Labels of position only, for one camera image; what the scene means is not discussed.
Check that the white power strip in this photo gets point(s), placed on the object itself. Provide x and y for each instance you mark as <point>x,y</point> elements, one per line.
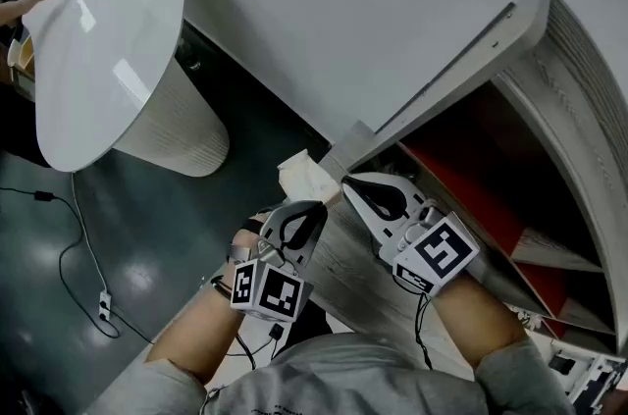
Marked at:
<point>104,304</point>

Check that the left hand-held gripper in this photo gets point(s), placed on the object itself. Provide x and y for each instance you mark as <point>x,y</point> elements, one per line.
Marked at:
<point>275,293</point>

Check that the black wrist band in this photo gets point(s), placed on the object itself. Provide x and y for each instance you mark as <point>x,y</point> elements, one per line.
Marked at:
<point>222,288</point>

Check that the grey wooden shelf cabinet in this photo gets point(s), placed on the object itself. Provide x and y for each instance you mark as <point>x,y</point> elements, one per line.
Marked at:
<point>564,119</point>

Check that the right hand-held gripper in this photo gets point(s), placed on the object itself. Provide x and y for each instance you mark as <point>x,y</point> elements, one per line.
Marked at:
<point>436,253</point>

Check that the yellow brown box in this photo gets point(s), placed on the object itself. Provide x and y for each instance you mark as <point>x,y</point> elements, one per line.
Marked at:
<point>22,57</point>

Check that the white round pedestal table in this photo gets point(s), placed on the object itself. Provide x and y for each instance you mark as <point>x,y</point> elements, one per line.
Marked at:
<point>108,60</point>

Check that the person's left forearm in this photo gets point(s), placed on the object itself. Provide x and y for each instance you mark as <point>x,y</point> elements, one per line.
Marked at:
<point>196,334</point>

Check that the person's grey shirt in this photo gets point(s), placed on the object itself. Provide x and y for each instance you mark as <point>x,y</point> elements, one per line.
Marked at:
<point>343,378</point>

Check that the person's right forearm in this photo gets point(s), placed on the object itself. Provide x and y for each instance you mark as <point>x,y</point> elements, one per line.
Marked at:
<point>476,325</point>

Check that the person's left hand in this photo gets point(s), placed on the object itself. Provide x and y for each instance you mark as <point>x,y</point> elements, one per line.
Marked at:
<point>244,243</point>

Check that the beige tissues pack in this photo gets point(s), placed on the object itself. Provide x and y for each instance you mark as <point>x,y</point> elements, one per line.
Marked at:
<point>304,177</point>

